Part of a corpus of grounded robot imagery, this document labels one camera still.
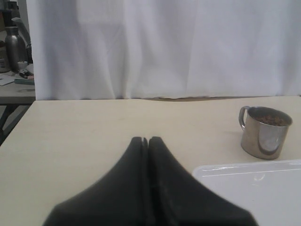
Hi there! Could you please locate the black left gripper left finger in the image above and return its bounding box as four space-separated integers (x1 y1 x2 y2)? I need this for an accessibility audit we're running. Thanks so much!
44 137 147 226

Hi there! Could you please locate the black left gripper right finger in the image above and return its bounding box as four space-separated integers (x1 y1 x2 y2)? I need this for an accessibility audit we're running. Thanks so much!
148 137 257 226

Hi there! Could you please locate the steel thermos bottle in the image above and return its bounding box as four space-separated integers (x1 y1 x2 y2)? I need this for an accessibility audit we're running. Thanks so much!
5 26 28 72

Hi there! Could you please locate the white plastic tray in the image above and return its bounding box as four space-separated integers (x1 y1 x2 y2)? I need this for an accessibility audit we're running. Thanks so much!
192 160 301 226

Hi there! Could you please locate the steel cup with pellets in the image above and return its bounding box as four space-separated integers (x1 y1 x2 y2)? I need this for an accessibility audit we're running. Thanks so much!
238 106 293 160

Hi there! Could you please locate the grey side table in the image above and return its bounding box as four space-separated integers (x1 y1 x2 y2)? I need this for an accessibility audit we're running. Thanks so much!
0 72 36 105

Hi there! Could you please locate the white curtain backdrop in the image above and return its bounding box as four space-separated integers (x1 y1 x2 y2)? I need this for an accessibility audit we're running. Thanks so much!
27 0 301 100

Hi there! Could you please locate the white labelled jar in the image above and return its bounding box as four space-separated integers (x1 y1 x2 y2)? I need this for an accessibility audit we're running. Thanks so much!
0 40 10 73

